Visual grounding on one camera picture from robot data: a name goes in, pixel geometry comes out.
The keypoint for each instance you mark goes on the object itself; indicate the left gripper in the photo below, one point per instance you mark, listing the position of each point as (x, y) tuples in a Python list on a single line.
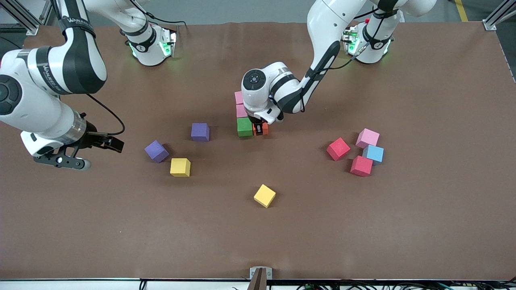
[(258, 126)]

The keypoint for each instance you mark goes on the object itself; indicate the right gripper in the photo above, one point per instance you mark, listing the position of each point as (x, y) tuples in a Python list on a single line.
[(92, 139)]

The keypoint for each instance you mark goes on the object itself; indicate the orange foam cube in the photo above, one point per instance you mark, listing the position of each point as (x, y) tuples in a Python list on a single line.
[(265, 129)]

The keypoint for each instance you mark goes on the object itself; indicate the green foam cube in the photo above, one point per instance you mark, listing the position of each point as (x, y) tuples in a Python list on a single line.
[(244, 127)]

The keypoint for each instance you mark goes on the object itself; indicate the pink foam cube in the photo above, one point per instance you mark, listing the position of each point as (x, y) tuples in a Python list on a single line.
[(367, 137), (240, 111), (238, 98)]

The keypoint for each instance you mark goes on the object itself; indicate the purple foam cube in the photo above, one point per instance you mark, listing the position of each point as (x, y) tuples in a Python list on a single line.
[(155, 150), (200, 131)]

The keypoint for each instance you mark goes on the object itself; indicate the red foam cube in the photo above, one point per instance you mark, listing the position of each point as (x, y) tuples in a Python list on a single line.
[(361, 165), (338, 148)]

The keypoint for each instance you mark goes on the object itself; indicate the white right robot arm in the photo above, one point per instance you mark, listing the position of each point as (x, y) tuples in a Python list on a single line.
[(40, 104)]

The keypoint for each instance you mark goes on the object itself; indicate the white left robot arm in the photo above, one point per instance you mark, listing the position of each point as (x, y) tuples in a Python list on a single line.
[(326, 24)]

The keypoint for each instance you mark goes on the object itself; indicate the large table mat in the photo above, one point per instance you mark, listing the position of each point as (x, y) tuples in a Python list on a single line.
[(80, 201)]

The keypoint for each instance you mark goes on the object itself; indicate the yellow foam cube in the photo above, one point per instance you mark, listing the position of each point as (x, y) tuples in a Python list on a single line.
[(179, 166), (264, 195)]

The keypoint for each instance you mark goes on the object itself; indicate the blue foam cube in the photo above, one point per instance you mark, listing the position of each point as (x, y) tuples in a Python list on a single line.
[(375, 153)]

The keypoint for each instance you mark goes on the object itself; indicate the aluminium frame profile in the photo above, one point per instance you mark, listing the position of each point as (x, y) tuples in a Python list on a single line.
[(489, 25), (46, 10), (32, 29)]

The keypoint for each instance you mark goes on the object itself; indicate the grey metal bracket plate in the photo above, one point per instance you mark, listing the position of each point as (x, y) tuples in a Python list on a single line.
[(269, 274)]

